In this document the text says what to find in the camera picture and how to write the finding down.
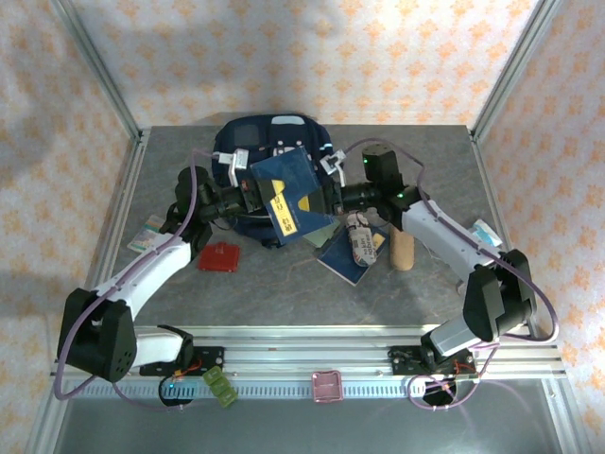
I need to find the blue notebook with yellow label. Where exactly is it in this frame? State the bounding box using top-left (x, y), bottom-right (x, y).
top-left (249, 145), bottom-right (341, 247)

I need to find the light green card holder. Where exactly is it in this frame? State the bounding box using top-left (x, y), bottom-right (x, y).
top-left (302, 219), bottom-right (342, 250)

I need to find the newspaper print pencil pouch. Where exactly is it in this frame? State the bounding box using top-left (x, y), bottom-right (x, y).
top-left (344, 212), bottom-right (383, 269)

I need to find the navy blue backpack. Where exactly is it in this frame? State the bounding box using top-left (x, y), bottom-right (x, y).
top-left (211, 112), bottom-right (332, 250)

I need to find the red wallet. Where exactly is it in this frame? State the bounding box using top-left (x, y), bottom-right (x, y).
top-left (197, 241), bottom-right (241, 274)

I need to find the brown cork glasses case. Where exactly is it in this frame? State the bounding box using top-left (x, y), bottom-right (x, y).
top-left (389, 226), bottom-right (416, 273)

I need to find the plain blue notebook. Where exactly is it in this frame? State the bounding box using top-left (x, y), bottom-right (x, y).
top-left (316, 224), bottom-right (389, 288)

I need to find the blue face mask pack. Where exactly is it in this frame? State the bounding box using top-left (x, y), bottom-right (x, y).
top-left (465, 218), bottom-right (505, 247)

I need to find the green white paper packet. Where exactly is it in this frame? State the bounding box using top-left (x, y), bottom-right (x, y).
top-left (128, 215), bottom-right (166, 252)

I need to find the green button pad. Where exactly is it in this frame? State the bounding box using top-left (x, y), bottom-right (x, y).
top-left (201, 366), bottom-right (237, 408)

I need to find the pink square tray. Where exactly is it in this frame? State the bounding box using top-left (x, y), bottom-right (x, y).
top-left (310, 371), bottom-right (342, 404)

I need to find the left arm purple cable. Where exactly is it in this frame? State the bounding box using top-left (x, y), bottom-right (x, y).
top-left (51, 147), bottom-right (237, 412)

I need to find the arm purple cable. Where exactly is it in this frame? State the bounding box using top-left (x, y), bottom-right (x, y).
top-left (342, 137), bottom-right (562, 412)
top-left (51, 147), bottom-right (237, 412)

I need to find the aluminium side rail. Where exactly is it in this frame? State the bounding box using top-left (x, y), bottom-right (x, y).
top-left (70, 127), bottom-right (152, 341)
top-left (470, 127), bottom-right (545, 340)

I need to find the aluminium mounting rail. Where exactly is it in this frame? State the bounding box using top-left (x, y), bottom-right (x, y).
top-left (50, 324), bottom-right (566, 379)

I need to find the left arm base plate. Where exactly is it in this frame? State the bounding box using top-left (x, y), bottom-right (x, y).
top-left (140, 346), bottom-right (225, 377)

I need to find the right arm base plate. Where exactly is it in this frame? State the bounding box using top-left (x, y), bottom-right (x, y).
top-left (388, 346), bottom-right (476, 377)

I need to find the aluminium frame post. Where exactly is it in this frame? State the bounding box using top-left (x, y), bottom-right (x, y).
top-left (471, 0), bottom-right (566, 141)
top-left (49, 0), bottom-right (146, 141)

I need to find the slotted grey cable duct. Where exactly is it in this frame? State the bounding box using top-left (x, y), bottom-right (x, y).
top-left (65, 381), bottom-right (474, 401)

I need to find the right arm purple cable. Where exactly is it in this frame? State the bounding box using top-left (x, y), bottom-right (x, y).
top-left (342, 137), bottom-right (562, 412)

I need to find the aluminium lower frame bar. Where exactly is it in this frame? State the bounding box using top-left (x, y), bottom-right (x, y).
top-left (542, 377), bottom-right (583, 454)
top-left (26, 380), bottom-right (72, 454)

